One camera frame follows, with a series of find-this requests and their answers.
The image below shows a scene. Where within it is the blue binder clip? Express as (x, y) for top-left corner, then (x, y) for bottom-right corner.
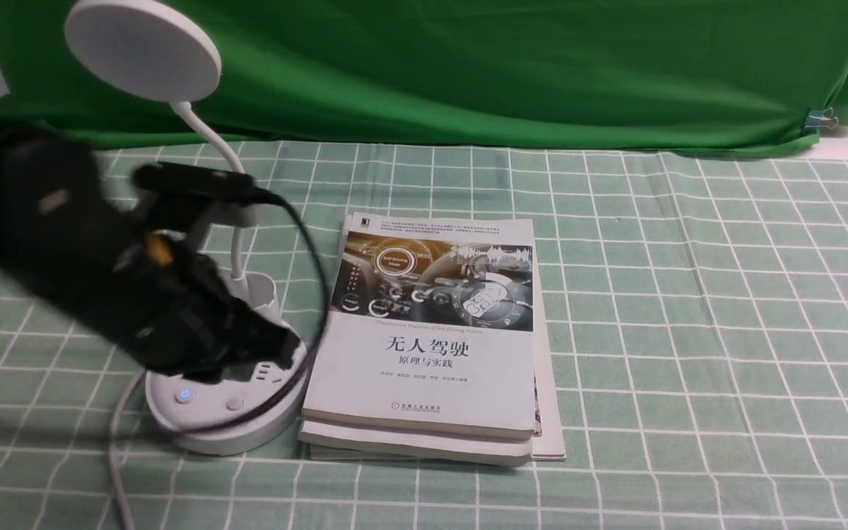
(801, 107), (839, 135)

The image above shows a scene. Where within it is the white self-driving textbook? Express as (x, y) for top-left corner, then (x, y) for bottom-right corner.
(300, 212), (537, 442)

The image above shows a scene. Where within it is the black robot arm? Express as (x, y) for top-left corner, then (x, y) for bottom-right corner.
(0, 121), (300, 378)

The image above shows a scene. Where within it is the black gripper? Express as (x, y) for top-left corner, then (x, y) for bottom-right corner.
(119, 236), (302, 384)

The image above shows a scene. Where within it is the white lower book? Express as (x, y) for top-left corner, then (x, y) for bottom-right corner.
(299, 420), (545, 467)

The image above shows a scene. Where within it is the white desk lamp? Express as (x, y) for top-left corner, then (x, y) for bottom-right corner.
(64, 1), (312, 456)

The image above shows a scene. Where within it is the black camera cable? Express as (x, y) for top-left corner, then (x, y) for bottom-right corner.
(152, 188), (333, 435)

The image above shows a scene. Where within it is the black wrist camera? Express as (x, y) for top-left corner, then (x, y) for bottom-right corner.
(130, 162), (289, 227)

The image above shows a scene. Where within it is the green backdrop cloth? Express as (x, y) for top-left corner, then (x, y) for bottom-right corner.
(0, 1), (848, 158)

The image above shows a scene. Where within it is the green checkered tablecloth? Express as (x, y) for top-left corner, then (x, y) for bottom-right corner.
(0, 141), (848, 530)

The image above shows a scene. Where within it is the white lamp power cord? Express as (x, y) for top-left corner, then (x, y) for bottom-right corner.
(106, 368), (146, 530)

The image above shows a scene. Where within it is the thin bottom book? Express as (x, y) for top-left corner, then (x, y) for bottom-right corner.
(311, 221), (567, 462)

